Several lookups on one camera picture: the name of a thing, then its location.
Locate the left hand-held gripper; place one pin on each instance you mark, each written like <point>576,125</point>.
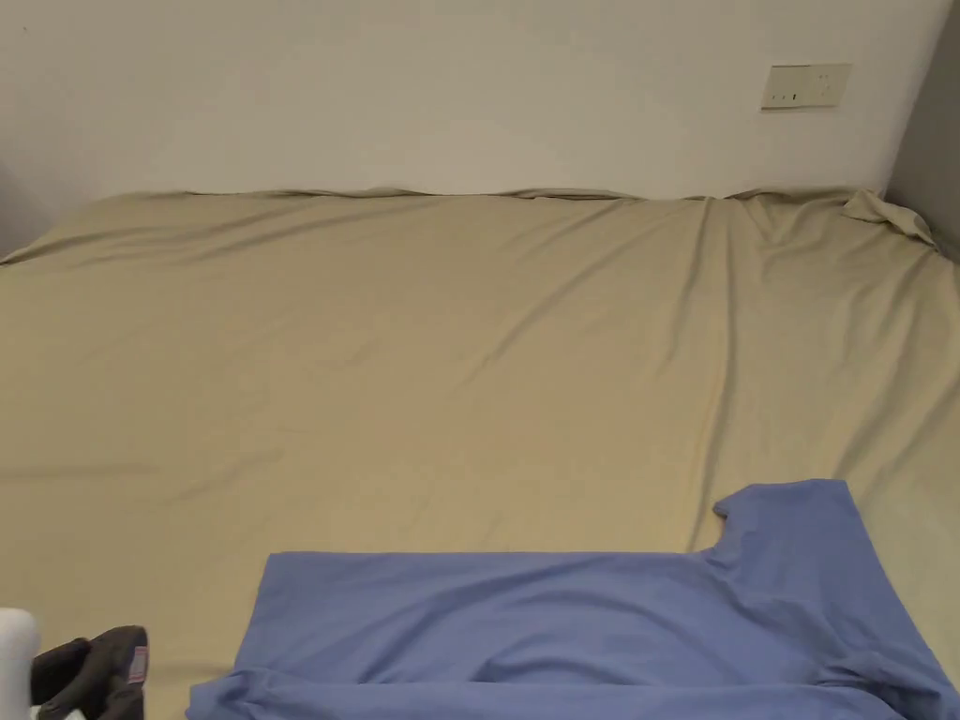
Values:
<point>15,652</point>

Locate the blue shirt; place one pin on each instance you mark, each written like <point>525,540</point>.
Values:
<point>570,622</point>

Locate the bed with beige sheet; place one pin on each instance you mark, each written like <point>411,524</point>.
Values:
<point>450,337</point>

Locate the beige wall socket panel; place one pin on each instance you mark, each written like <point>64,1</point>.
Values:
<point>806,86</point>

